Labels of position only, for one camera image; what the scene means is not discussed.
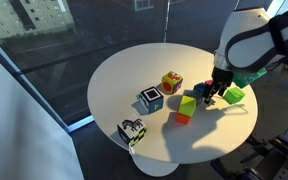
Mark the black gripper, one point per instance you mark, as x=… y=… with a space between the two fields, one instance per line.
x=222 y=78

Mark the purple block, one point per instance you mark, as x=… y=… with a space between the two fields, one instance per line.
x=209 y=82

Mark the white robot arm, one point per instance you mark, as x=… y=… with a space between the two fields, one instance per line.
x=247 y=36

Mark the blue block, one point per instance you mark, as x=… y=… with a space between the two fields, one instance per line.
x=199 y=88

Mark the green block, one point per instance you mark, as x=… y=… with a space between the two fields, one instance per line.
x=234 y=95

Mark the lime yellow block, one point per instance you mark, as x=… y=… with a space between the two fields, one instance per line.
x=187 y=106

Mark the orange block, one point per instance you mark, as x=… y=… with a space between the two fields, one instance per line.
x=182 y=118

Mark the colourful soft cube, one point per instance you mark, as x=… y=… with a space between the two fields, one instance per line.
x=172 y=82

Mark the black white square-print cube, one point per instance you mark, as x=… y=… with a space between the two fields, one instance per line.
x=151 y=99

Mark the black clamp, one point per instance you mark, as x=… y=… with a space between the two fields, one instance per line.
x=257 y=146

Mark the zebra checkered soft cube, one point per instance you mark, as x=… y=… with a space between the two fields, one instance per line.
x=132 y=130

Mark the beige building outside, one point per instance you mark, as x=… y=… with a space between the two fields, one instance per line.
x=40 y=13

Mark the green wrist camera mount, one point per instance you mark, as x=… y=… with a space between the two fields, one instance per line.
x=249 y=78

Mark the dark window frame post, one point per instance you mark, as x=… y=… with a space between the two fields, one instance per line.
x=167 y=20

